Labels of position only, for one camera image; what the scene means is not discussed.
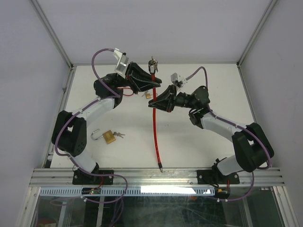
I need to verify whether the white slotted cable duct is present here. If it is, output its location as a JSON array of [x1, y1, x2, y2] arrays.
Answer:
[[40, 185, 215, 197]]

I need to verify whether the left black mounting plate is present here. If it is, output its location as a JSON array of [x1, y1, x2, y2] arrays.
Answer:
[[72, 170, 114, 185]]

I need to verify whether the small brass long-shackle padlock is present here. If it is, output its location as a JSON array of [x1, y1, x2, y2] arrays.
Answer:
[[142, 91, 153, 99]]

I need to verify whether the right aluminium frame post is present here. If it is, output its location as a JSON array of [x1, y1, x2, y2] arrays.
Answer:
[[236, 0, 278, 69]]

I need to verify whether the red thin-cable padlock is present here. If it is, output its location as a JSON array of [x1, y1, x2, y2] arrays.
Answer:
[[118, 87, 134, 96]]

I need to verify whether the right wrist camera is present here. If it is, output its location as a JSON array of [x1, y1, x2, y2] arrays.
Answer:
[[170, 73, 188, 89]]

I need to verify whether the left aluminium frame post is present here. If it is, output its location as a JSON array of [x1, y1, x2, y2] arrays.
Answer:
[[30, 0, 77, 71]]

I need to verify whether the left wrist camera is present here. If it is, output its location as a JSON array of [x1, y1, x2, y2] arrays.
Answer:
[[113, 48, 129, 76]]

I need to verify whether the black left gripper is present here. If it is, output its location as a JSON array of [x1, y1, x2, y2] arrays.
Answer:
[[107, 61, 161, 95]]

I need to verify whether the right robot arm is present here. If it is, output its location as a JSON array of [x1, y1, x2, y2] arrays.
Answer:
[[148, 85, 274, 187]]

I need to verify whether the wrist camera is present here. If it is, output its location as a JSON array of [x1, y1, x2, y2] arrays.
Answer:
[[170, 73, 188, 89], [113, 48, 129, 76]]

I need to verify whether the aluminium frame post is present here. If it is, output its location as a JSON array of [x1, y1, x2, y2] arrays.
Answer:
[[30, 0, 77, 71], [236, 0, 278, 69]]

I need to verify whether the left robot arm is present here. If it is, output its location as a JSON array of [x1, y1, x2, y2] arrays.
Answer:
[[51, 59, 162, 184]]

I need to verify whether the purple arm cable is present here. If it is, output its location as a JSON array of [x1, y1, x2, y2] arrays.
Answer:
[[186, 66, 273, 203], [53, 47, 121, 177]]

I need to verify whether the black mounting plate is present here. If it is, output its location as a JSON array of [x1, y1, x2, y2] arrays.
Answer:
[[196, 169, 240, 185], [72, 170, 114, 185]]

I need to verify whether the large brass padlock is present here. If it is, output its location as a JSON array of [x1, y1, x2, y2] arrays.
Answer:
[[90, 129, 125, 144]]

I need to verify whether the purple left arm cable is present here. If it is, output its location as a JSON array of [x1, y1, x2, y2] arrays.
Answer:
[[53, 47, 121, 177]]

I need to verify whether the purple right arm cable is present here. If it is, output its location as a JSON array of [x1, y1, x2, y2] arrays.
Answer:
[[186, 66, 273, 203]]

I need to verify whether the thick red cable lock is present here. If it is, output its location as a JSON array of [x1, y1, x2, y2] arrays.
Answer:
[[148, 57, 163, 172]]

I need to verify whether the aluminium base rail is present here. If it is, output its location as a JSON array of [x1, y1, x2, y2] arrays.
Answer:
[[29, 168, 285, 187]]

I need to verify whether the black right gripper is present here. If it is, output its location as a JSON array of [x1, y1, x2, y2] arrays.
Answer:
[[148, 84, 197, 113]]

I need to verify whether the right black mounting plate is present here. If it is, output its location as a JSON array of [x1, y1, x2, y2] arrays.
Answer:
[[196, 169, 240, 185]]

